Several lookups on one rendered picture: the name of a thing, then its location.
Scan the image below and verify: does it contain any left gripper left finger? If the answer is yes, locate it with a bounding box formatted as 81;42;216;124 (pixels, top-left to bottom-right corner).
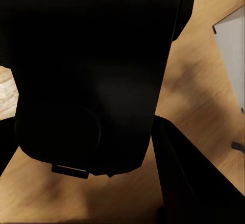
0;116;19;176

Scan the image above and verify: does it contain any digital camera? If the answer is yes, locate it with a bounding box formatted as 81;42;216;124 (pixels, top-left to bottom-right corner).
0;0;194;179

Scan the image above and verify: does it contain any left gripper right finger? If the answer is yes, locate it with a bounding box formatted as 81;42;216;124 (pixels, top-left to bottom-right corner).
151;115;245;224

